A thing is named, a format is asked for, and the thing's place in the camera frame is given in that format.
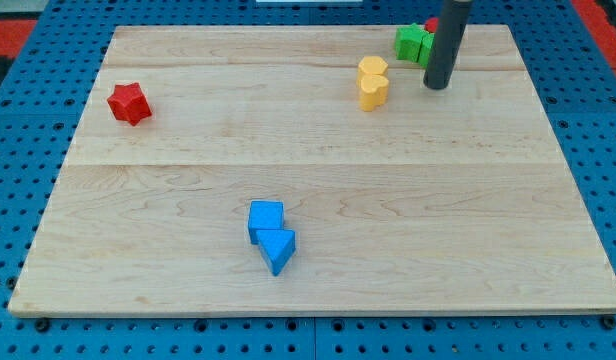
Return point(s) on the green star block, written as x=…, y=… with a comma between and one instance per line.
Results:
x=408, y=42

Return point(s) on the red star block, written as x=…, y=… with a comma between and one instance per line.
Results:
x=129, y=103

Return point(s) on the blue cube block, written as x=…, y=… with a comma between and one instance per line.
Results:
x=264, y=215

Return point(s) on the blue triangle block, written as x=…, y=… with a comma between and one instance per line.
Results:
x=276, y=247

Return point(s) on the yellow heart block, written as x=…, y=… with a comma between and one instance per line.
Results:
x=373, y=92

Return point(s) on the yellow hexagon block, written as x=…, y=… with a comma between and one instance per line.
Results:
x=371, y=65

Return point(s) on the light wooden board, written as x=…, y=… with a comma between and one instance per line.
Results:
x=438, y=203

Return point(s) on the green block behind rod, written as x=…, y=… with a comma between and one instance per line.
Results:
x=425, y=50

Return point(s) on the red round block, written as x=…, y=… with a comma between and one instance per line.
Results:
x=431, y=25

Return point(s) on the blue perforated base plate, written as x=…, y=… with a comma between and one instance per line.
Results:
x=41, y=100

